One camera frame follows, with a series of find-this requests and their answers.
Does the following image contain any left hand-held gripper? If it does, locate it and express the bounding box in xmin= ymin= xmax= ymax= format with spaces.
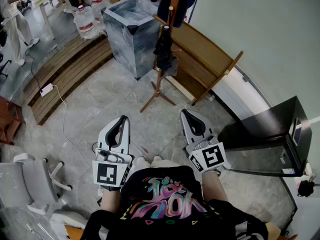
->
xmin=91 ymin=115 xmax=134 ymax=192

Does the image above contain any black cable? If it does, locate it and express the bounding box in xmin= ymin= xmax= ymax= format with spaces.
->
xmin=23 ymin=40 xmax=43 ymax=93

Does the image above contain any white power adapter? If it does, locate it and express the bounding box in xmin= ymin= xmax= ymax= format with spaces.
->
xmin=39 ymin=83 xmax=55 ymax=98

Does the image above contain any person's left white shoe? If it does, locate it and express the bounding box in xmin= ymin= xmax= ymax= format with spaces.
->
xmin=135 ymin=156 xmax=151 ymax=169

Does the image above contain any white cable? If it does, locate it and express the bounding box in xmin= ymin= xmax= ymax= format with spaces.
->
xmin=51 ymin=83 xmax=93 ymax=171

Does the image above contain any brown wooden coat rack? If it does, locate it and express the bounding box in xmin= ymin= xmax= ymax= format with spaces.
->
xmin=139 ymin=0 xmax=185 ymax=114

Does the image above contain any black cabinet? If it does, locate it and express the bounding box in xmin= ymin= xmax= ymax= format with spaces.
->
xmin=217 ymin=95 xmax=313 ymax=178

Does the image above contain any black bag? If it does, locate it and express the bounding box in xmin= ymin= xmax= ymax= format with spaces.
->
xmin=296 ymin=178 xmax=316 ymax=198

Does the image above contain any white office chair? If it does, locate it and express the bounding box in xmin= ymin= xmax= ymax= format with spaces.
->
xmin=0 ymin=152 xmax=73 ymax=216

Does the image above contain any person's left forearm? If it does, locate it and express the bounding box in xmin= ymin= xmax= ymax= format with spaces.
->
xmin=99 ymin=188 xmax=124 ymax=215

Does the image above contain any clear water jug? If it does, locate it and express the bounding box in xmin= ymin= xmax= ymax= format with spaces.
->
xmin=90 ymin=0 xmax=111 ymax=26
xmin=73 ymin=5 xmax=98 ymax=40

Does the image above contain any wooden slatted platform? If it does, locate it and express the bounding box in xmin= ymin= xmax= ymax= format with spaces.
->
xmin=23 ymin=33 xmax=115 ymax=127

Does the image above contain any white radiator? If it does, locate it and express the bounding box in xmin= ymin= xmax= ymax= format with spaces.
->
xmin=210 ymin=64 xmax=273 ymax=122

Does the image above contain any person's right forearm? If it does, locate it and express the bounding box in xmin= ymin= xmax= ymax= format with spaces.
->
xmin=200 ymin=170 xmax=229 ymax=203

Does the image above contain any grey marble-look box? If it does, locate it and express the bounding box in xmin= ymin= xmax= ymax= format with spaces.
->
xmin=101 ymin=0 xmax=164 ymax=81

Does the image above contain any black garment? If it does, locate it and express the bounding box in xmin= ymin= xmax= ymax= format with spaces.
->
xmin=152 ymin=25 xmax=179 ymax=76

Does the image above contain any black wristband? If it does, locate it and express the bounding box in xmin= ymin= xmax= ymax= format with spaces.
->
xmin=99 ymin=184 xmax=123 ymax=192

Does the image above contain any black t-shirt with colourful print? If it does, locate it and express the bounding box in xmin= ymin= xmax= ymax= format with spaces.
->
xmin=81 ymin=165 xmax=270 ymax=240

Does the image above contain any wooden shelf unit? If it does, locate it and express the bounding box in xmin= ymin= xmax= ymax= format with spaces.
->
xmin=152 ymin=13 xmax=245 ymax=107

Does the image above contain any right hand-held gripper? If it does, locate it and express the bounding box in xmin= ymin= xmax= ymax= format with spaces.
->
xmin=180 ymin=108 xmax=228 ymax=174

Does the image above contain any red-brown wooden stool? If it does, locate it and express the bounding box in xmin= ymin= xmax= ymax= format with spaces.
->
xmin=0 ymin=95 xmax=26 ymax=145

